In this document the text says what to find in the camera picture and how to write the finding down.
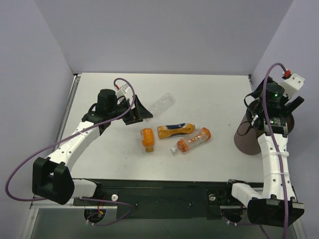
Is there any orange floral tea bottle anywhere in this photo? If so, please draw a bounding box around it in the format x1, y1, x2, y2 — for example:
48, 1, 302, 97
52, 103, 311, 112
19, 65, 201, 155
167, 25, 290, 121
170, 127, 211, 154

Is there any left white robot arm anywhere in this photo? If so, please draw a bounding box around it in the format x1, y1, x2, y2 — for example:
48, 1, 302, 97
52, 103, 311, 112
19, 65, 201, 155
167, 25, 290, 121
32, 89, 153, 205

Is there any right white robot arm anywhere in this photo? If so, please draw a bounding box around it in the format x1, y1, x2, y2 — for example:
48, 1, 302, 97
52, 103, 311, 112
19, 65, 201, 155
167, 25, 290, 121
222, 74, 305, 227

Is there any brown round bin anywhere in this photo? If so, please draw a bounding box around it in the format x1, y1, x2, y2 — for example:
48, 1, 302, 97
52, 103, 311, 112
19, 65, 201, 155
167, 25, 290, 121
234, 101, 295, 156

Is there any short orange juice bottle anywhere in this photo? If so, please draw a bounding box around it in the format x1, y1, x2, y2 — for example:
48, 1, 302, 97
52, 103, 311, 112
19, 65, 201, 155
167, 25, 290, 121
141, 128, 155, 152

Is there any orange bottle navy label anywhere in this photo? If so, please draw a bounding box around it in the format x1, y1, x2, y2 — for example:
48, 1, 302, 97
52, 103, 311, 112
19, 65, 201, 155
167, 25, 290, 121
157, 123, 196, 139

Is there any clear empty plastic bottle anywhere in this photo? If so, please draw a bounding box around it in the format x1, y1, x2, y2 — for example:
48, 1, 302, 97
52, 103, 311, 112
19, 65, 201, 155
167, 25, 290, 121
146, 93, 175, 122

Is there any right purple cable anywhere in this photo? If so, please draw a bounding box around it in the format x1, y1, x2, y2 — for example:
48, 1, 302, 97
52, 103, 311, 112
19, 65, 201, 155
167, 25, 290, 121
223, 63, 294, 239

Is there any purple cable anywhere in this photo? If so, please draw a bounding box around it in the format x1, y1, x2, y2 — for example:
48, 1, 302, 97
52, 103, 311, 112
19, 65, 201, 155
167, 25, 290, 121
4, 78, 137, 227
223, 63, 294, 239

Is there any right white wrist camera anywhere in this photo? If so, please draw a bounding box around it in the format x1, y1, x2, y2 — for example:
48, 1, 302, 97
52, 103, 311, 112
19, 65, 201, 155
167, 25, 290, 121
280, 73, 305, 99

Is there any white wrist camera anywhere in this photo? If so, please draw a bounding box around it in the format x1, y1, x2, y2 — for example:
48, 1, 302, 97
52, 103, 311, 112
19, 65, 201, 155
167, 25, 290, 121
280, 73, 305, 99
115, 83, 131, 98

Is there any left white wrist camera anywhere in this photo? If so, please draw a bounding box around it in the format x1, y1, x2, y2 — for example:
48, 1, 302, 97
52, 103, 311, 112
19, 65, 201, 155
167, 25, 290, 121
115, 83, 131, 98

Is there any black loop cable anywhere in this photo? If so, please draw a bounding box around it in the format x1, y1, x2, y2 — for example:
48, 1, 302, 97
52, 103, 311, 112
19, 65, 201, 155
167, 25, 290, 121
243, 91, 261, 137

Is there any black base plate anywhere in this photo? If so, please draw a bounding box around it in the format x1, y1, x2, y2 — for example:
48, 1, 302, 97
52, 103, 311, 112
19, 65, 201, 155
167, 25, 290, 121
69, 178, 254, 221

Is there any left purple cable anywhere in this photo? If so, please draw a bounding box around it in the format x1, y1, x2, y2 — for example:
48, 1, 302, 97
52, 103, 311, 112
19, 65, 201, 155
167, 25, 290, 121
4, 78, 137, 227

